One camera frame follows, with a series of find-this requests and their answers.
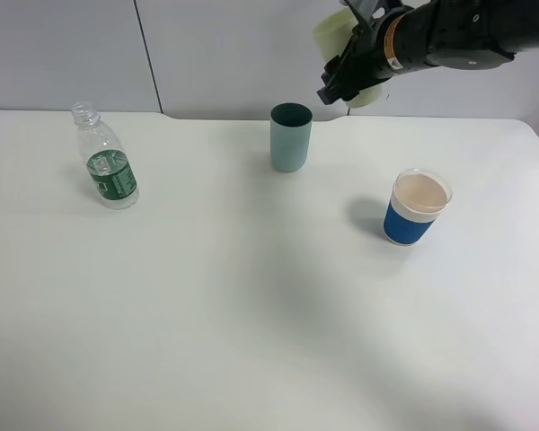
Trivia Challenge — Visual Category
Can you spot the teal plastic cup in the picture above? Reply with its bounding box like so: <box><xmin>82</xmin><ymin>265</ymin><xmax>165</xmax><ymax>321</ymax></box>
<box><xmin>270</xmin><ymin>102</ymin><xmax>313</xmax><ymax>173</ymax></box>

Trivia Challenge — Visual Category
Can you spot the blue sleeved paper cup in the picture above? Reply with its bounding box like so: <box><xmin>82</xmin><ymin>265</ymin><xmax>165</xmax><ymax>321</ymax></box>
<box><xmin>383</xmin><ymin>168</ymin><xmax>453</xmax><ymax>246</ymax></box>

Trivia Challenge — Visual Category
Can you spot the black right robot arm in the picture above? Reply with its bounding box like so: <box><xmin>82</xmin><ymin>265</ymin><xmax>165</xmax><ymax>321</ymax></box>
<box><xmin>318</xmin><ymin>0</ymin><xmax>539</xmax><ymax>105</ymax></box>

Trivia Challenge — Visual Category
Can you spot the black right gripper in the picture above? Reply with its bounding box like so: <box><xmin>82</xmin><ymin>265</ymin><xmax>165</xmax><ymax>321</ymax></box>
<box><xmin>317</xmin><ymin>1</ymin><xmax>398</xmax><ymax>105</ymax></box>

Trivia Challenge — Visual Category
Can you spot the pale yellow-green plastic cup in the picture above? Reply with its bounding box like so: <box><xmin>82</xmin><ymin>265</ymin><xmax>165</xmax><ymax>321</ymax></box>
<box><xmin>313</xmin><ymin>7</ymin><xmax>384</xmax><ymax>109</ymax></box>

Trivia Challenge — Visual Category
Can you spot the clear bottle with green label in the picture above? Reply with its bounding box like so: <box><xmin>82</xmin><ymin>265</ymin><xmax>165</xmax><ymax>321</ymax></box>
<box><xmin>71</xmin><ymin>101</ymin><xmax>139</xmax><ymax>210</ymax></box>

